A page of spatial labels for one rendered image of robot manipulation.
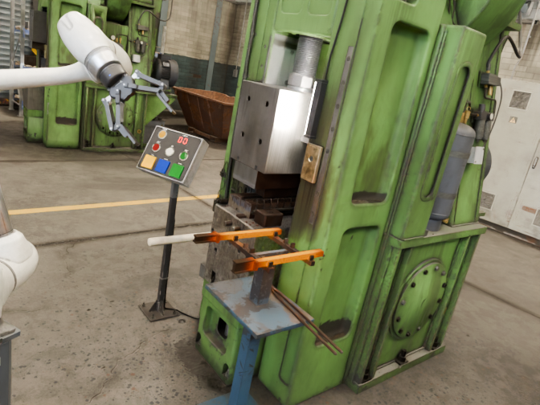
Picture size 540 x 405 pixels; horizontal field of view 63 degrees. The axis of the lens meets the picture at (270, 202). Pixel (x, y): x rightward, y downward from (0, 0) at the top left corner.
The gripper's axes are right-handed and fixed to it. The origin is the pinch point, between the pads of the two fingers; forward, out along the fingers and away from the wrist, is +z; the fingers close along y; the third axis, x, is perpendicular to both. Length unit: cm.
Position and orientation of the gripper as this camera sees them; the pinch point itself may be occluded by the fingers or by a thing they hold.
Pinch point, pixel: (153, 125)
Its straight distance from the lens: 129.8
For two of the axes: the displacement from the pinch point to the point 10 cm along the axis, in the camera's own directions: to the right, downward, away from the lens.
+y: -7.7, 6.4, 0.5
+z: 6.3, 7.7, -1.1
